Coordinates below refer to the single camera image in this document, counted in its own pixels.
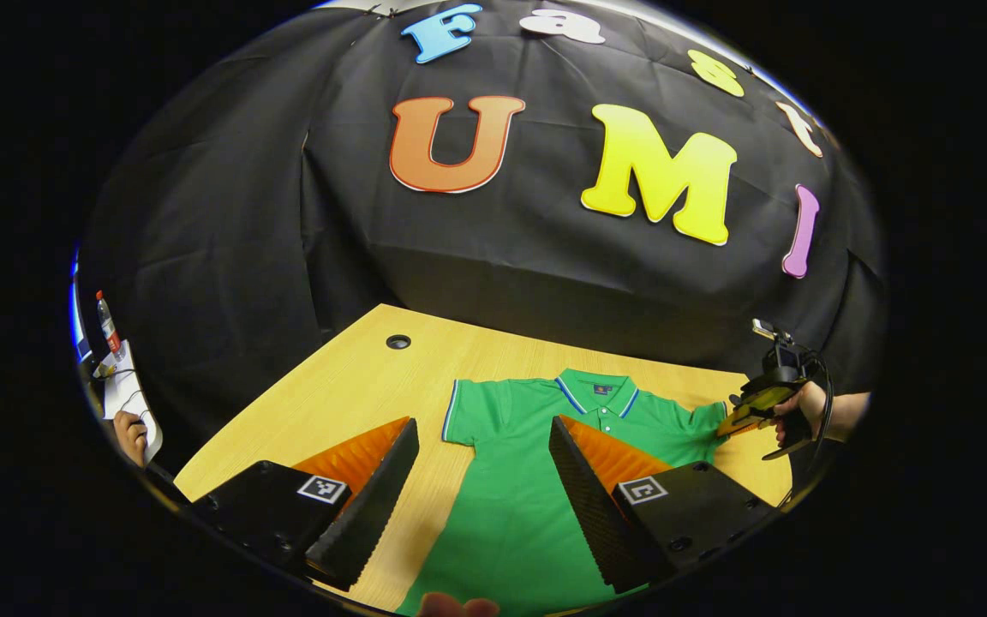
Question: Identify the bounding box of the black backdrop cloth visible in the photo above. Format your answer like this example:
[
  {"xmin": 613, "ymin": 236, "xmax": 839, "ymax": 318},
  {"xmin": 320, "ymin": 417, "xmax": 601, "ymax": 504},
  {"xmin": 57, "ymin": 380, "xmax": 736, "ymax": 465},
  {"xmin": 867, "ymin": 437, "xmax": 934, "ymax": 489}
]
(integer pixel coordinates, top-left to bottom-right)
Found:
[{"xmin": 74, "ymin": 0, "xmax": 888, "ymax": 481}]

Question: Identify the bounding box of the red capped plastic bottle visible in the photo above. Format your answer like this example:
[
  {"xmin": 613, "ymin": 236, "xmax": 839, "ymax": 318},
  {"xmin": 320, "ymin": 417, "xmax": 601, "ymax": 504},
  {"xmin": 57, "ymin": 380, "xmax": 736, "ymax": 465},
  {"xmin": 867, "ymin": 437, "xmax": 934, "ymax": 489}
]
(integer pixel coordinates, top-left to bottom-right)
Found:
[{"xmin": 95, "ymin": 290, "xmax": 123, "ymax": 361}]

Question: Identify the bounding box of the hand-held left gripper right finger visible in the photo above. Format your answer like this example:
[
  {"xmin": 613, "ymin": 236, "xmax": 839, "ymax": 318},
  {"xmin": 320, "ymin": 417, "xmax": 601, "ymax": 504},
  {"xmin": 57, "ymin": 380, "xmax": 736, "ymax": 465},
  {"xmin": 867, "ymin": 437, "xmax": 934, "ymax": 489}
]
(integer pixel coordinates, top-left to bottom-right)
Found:
[{"xmin": 548, "ymin": 416, "xmax": 779, "ymax": 594}]

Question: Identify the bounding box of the green T-shirt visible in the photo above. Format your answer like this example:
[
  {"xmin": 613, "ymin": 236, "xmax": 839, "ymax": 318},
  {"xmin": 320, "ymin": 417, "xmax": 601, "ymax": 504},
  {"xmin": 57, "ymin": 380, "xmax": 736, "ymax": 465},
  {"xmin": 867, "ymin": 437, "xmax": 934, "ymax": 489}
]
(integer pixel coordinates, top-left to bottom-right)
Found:
[{"xmin": 395, "ymin": 368, "xmax": 730, "ymax": 617}]

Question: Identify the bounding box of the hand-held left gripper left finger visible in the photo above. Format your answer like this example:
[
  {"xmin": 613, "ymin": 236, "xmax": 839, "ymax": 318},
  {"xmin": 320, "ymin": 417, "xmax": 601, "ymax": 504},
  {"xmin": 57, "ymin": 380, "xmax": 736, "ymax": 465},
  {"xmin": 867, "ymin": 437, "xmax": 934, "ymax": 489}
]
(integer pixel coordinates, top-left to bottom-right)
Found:
[{"xmin": 185, "ymin": 417, "xmax": 421, "ymax": 592}]

